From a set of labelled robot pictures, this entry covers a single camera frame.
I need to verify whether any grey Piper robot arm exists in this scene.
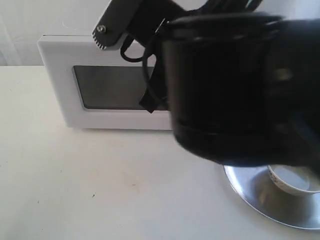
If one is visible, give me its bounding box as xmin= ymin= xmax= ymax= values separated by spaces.
xmin=92 ymin=0 xmax=320 ymax=170

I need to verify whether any white microwave oven body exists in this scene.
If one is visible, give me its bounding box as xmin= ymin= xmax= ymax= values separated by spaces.
xmin=43 ymin=11 xmax=128 ymax=50

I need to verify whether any round silver metal plate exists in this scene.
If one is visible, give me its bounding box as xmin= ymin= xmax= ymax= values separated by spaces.
xmin=223 ymin=166 xmax=320 ymax=231

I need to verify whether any black cable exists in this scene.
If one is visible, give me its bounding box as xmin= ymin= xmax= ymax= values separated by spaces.
xmin=120 ymin=0 xmax=266 ymax=106

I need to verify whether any white microwave door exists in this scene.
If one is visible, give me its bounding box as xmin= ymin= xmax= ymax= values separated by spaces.
xmin=38 ymin=35 xmax=171 ymax=130

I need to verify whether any white cup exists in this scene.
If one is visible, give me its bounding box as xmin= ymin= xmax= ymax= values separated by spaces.
xmin=267 ymin=165 xmax=320 ymax=196

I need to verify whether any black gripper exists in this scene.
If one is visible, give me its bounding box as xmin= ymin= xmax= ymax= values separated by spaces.
xmin=92 ymin=0 xmax=261 ymax=50

